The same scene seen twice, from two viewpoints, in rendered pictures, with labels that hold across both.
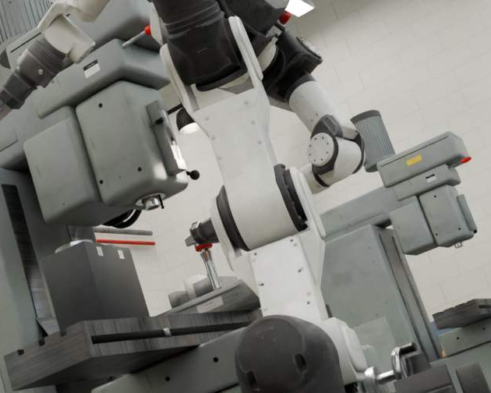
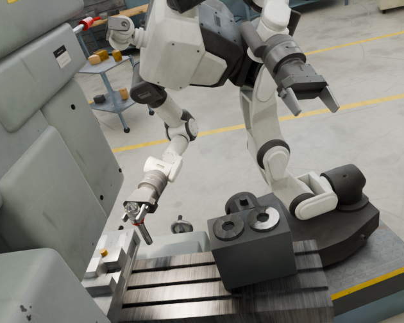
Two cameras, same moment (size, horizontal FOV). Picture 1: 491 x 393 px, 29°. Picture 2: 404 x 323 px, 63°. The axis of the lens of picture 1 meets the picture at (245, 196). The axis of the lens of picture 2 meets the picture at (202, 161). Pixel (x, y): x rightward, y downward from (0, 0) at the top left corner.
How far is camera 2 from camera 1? 2.91 m
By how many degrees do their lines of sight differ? 108
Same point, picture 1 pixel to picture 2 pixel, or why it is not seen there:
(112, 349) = not seen: hidden behind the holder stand
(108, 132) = (89, 138)
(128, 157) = (110, 161)
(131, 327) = not seen: hidden behind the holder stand
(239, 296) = (134, 247)
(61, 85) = (33, 74)
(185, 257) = not seen: outside the picture
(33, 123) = (3, 143)
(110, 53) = (73, 41)
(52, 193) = (77, 240)
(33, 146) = (27, 182)
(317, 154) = (195, 130)
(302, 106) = (173, 104)
